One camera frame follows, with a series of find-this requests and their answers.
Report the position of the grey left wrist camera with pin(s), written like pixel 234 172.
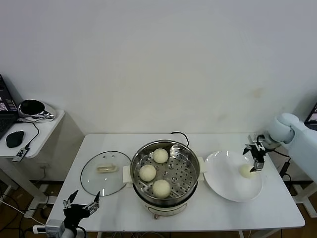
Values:
pixel 55 226

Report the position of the white electric cooker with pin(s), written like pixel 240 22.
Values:
pixel 166 210

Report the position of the stainless steel steamer basket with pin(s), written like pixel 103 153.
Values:
pixel 183 173

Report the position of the white round plate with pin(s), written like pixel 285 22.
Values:
pixel 223 178

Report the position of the white wall socket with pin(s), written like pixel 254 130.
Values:
pixel 44 165

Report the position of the black computer mouse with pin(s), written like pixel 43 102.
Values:
pixel 15 139

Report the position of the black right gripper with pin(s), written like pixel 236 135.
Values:
pixel 258 153

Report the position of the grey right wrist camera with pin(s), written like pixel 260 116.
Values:
pixel 256 140

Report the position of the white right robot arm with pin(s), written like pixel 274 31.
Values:
pixel 284 127

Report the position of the black open laptop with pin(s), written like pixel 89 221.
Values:
pixel 5 104
pixel 312 116

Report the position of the white side table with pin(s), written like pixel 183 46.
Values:
pixel 49 129
pixel 307 178

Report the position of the grey USB hub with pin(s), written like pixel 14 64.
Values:
pixel 21 154

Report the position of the shiny chrome headset device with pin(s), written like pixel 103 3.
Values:
pixel 29 107

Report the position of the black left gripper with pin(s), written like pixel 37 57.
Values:
pixel 74 212

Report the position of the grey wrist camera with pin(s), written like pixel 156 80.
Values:
pixel 55 226
pixel 256 140

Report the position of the white steamed baozi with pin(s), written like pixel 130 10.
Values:
pixel 245 171
pixel 161 155
pixel 161 189
pixel 147 172

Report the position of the round glass pot lid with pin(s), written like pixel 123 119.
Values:
pixel 99 181

